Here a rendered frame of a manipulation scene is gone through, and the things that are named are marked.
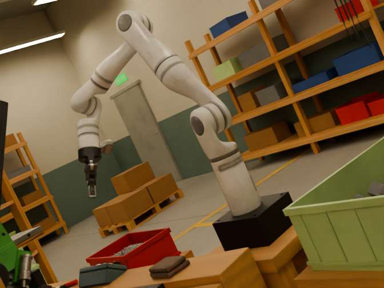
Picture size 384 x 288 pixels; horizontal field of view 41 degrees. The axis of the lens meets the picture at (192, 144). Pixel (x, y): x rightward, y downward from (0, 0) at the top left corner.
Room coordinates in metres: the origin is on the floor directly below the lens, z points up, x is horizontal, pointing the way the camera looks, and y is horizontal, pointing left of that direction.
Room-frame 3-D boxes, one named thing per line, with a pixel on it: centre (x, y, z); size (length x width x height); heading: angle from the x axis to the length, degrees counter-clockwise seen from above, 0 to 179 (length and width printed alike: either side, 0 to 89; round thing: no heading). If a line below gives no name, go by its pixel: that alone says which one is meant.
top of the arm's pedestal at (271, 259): (1.51, -0.07, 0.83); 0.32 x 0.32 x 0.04; 44
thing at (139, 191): (8.12, 1.16, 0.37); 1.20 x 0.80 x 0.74; 136
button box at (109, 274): (1.63, 0.43, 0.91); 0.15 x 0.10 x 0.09; 49
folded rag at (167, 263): (1.39, 0.20, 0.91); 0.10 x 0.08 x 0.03; 36
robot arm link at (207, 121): (1.51, -0.07, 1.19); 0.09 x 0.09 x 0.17; 30
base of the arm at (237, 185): (1.51, -0.07, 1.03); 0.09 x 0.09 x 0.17; 52
